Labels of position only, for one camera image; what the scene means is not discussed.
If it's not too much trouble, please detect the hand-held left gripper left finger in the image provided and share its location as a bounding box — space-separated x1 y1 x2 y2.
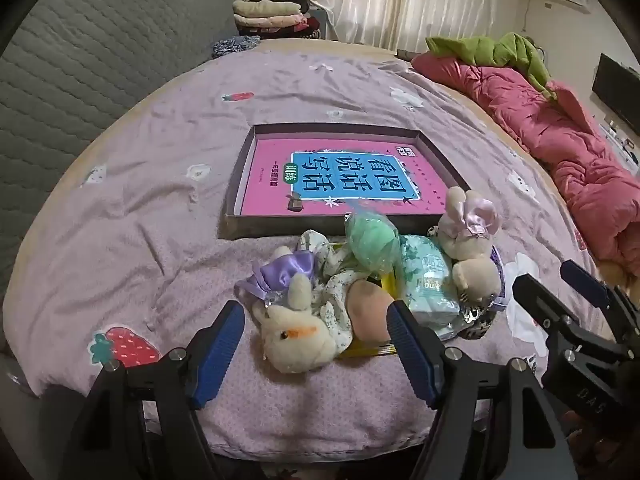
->
65 300 246 480

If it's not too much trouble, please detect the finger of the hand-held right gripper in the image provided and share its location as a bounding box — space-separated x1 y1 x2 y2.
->
560 260 631 321
512 274 576 341

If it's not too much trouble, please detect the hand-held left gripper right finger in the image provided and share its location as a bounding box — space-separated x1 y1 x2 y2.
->
385 300 581 480

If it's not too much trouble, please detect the white and purple tissue packet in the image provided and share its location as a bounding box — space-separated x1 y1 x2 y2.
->
490 247 516 308

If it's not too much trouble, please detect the yellow cartoon tissue packet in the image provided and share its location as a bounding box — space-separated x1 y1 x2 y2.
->
335 242 401 358

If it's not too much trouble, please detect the peach makeup sponge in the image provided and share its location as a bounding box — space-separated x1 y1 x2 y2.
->
347 280 396 343

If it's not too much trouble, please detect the green tissue packet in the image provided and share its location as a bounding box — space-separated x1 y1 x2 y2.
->
397 235 463 331

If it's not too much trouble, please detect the leopard print scrunchie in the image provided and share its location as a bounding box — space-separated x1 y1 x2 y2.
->
450 305 496 341

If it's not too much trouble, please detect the plush bunny with purple bow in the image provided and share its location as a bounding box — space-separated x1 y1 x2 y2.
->
235 251 337 375

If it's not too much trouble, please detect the white floral scrunchie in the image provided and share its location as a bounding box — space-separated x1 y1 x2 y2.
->
297 230 373 351

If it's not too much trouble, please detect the plush bunny with pink bow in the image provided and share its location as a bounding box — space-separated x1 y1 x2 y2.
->
434 186 503 306

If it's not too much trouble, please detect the green puff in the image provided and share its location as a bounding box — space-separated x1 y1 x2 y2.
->
345 205 402 280

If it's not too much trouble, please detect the shallow cardboard box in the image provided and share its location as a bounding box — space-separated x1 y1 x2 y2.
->
218 123 471 241

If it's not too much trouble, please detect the pink quilt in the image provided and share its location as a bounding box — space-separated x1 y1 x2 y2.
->
411 50 640 276

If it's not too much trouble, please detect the pink and blue book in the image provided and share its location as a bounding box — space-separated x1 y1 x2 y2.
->
240 139 448 216

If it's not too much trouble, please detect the black television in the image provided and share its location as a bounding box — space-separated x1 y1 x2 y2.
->
592 53 640 138

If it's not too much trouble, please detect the green blanket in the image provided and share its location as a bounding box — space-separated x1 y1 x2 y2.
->
425 32 558 101

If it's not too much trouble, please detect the blue patterned cloth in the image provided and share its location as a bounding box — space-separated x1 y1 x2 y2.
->
212 35 261 59

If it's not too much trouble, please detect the grey quilted headboard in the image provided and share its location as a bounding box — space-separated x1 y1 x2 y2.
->
0 0 238 301

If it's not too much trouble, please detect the beige folded blanket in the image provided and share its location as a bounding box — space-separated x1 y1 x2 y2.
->
233 0 303 18

